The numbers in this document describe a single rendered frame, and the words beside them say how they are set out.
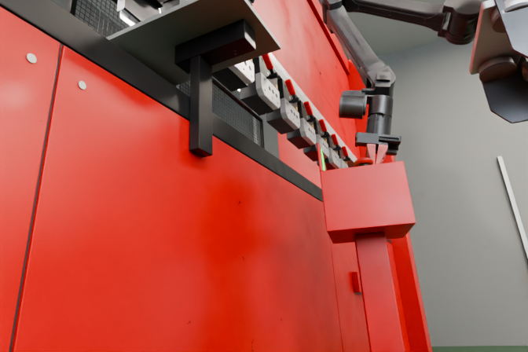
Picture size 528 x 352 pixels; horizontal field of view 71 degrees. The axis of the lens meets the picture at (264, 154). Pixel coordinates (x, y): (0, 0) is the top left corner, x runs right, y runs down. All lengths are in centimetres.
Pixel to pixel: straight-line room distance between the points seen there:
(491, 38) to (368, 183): 41
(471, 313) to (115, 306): 422
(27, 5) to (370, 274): 68
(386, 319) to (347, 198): 23
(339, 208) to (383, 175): 10
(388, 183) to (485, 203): 390
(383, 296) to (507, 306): 380
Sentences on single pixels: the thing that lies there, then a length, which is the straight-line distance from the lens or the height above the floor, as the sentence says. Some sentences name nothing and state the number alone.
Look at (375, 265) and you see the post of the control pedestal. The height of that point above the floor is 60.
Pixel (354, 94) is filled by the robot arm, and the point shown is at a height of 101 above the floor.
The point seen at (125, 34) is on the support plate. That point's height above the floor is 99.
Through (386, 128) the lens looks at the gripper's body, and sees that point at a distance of 92.
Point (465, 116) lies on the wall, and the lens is 491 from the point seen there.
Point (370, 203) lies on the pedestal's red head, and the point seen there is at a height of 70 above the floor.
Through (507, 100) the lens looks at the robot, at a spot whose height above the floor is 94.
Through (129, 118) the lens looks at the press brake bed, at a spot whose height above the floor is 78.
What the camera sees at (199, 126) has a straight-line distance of 61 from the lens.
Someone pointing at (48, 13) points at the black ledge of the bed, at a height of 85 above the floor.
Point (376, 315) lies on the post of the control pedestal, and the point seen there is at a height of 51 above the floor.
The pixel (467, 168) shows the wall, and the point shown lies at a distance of 470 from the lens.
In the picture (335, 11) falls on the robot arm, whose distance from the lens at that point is 123.
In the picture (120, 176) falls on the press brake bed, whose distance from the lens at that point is 49.
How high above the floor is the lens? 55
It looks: 21 degrees up
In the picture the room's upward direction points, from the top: 3 degrees counter-clockwise
